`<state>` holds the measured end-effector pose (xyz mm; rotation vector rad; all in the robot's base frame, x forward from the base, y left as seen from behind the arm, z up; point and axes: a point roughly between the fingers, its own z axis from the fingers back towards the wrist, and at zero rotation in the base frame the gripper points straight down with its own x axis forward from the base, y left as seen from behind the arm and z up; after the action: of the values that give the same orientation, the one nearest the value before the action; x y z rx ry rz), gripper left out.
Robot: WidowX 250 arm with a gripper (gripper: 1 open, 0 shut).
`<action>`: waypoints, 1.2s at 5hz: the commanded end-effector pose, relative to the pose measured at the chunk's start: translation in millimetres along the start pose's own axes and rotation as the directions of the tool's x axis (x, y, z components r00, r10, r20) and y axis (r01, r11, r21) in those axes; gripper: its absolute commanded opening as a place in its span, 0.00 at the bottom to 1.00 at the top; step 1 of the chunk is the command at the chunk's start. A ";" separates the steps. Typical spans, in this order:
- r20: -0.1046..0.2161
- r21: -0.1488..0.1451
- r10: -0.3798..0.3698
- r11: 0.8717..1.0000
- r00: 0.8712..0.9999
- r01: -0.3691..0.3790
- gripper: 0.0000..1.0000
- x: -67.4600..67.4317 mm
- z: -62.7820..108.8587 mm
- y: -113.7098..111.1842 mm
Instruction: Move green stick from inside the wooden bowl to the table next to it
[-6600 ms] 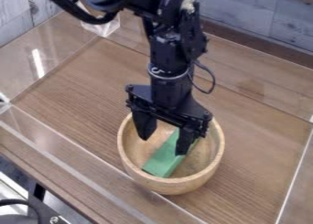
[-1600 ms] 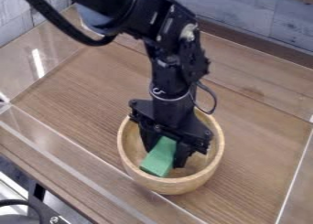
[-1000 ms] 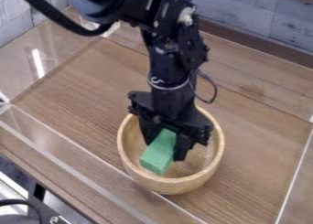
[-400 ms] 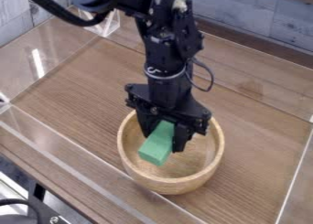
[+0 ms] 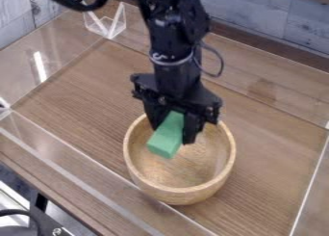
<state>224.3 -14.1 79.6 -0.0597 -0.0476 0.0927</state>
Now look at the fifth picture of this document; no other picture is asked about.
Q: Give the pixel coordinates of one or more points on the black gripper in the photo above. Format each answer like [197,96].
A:
[174,89]

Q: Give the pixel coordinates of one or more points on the green rectangular stick block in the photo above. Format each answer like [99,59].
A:
[167,138]

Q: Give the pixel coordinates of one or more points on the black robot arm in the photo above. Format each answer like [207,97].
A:
[178,25]

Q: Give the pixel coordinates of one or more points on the round wooden bowl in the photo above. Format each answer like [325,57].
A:
[192,176]

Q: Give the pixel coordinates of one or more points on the clear acrylic enclosure walls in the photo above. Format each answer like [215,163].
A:
[66,79]

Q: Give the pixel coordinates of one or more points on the clear acrylic corner bracket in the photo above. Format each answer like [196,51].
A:
[106,26]

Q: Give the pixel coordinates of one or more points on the black table frame leg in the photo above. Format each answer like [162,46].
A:
[50,226]

